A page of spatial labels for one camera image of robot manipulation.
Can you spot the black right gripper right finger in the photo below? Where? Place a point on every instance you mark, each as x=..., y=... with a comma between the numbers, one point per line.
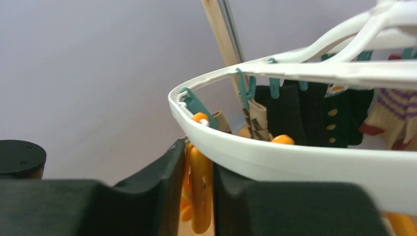
x=244, y=207

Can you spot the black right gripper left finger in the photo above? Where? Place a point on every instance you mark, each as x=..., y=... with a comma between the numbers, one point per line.
x=144, y=204

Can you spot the orange clothes peg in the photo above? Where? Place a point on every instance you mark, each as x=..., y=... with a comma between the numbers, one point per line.
x=197, y=191

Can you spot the argyle brown sock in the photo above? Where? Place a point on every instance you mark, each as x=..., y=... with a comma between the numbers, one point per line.
x=223, y=125
x=256, y=120

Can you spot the white round sock hanger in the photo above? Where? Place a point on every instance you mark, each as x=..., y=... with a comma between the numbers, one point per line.
x=389, y=176

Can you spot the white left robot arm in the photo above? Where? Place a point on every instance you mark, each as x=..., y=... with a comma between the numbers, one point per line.
x=144, y=204

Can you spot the dark green sock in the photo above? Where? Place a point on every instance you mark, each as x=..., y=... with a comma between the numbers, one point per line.
x=322, y=116

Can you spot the cream purple striped sock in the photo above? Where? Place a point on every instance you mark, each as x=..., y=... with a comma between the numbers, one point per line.
x=394, y=117

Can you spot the wooden clothes rack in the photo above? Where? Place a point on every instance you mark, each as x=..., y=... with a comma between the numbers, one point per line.
x=222, y=25

